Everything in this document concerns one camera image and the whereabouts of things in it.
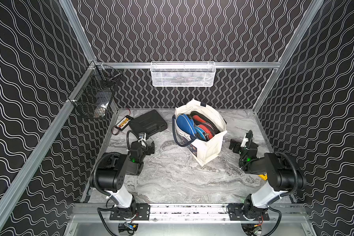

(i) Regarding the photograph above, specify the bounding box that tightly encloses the red paddle case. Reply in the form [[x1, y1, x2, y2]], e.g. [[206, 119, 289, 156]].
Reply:
[[190, 112, 220, 141]]

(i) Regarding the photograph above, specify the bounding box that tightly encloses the cream canvas tote bag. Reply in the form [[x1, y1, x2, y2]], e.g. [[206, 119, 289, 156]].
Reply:
[[172, 99, 227, 166]]

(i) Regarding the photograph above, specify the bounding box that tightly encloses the royal blue paddle case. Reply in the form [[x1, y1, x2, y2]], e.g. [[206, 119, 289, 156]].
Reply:
[[176, 114, 196, 138]]

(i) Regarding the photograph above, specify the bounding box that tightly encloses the teal paddle case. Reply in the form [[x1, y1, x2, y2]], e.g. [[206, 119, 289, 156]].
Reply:
[[194, 126, 208, 142]]

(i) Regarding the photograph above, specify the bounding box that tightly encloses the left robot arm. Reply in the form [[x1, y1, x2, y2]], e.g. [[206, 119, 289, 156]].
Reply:
[[89, 130, 155, 212]]

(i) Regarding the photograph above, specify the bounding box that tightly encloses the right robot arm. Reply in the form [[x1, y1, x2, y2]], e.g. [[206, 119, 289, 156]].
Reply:
[[229, 138, 307, 212]]

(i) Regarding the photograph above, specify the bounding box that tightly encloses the black plastic case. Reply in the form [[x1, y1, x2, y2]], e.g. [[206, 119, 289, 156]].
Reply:
[[129, 110, 168, 136]]

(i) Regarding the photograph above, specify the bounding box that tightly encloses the yellow tape measure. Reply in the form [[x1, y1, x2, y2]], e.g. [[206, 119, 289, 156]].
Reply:
[[258, 174, 267, 181]]

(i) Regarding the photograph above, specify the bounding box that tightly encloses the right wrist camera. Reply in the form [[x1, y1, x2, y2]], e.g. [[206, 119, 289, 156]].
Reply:
[[241, 130, 253, 149]]

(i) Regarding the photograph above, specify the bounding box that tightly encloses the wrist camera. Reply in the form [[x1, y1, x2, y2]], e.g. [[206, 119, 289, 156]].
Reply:
[[241, 130, 253, 149], [138, 132, 147, 140]]

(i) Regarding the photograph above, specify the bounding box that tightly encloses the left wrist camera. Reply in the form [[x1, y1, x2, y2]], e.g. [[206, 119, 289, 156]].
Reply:
[[138, 132, 147, 140]]

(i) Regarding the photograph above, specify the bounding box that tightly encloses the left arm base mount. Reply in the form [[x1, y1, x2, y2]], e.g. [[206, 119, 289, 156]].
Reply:
[[109, 203, 150, 221]]

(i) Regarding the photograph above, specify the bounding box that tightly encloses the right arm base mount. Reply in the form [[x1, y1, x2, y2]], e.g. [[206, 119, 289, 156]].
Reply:
[[226, 203, 270, 222]]

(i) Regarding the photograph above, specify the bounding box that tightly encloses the black wire wall basket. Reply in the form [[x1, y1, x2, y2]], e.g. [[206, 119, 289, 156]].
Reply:
[[68, 62, 123, 120]]

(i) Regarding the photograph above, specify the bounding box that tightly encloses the white mesh wall basket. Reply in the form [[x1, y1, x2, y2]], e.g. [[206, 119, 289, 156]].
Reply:
[[150, 61, 216, 87]]

